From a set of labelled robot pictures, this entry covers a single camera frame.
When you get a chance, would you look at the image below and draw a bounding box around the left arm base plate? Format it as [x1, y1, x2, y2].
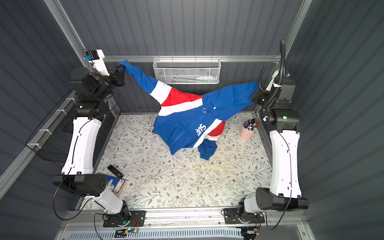
[103, 211, 147, 228]

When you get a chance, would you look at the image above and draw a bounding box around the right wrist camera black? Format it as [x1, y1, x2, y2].
[266, 71, 296, 101]

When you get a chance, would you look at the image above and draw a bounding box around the blue red white jacket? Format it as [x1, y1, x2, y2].
[121, 61, 259, 160]

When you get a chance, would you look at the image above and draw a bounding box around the blue picture book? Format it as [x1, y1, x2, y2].
[106, 176, 127, 196]

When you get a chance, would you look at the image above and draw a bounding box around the pink pen cup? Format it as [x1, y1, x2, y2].
[239, 119, 259, 141]

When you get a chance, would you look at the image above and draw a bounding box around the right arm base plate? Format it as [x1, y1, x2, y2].
[221, 208, 265, 225]

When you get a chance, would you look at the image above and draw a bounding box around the floral table mat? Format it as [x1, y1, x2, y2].
[97, 112, 272, 209]

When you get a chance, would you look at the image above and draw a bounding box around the white wire mesh basket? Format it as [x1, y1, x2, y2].
[153, 58, 222, 85]

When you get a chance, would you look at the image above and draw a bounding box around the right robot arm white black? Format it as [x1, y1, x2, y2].
[237, 89, 309, 223]

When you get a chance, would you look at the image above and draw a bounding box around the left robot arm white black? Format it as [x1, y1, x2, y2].
[53, 65, 131, 226]

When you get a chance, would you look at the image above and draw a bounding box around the small black remote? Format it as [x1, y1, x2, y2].
[107, 165, 124, 179]

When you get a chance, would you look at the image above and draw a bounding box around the black wire wall basket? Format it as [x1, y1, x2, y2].
[25, 88, 109, 165]

